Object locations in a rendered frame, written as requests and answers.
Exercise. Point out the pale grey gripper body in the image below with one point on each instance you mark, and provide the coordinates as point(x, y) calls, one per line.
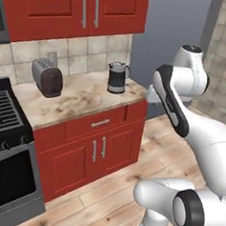
point(151, 95)

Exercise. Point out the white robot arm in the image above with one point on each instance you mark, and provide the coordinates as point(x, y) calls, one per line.
point(211, 144)

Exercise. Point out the silver and brown toaster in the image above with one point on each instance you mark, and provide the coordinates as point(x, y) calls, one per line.
point(48, 78)

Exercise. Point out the small red cupboard panel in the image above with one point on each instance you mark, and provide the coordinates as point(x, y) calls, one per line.
point(136, 111)

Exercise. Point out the black and silver kettle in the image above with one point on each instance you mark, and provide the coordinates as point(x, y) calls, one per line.
point(116, 78)

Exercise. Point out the red base cupboard door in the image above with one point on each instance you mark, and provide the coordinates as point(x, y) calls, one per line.
point(66, 169)
point(122, 147)

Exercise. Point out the red drawer front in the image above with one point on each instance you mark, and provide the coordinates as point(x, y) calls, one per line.
point(82, 125)

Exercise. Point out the black and grey stove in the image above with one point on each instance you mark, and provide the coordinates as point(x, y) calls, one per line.
point(6, 161)

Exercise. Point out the grey microwave oven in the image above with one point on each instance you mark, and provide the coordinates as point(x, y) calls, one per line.
point(2, 18)

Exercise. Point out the narrow red wall cupboard door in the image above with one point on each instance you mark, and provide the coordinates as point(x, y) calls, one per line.
point(122, 10)

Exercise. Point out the wide red wall cupboard door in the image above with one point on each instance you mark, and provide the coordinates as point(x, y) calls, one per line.
point(45, 8)

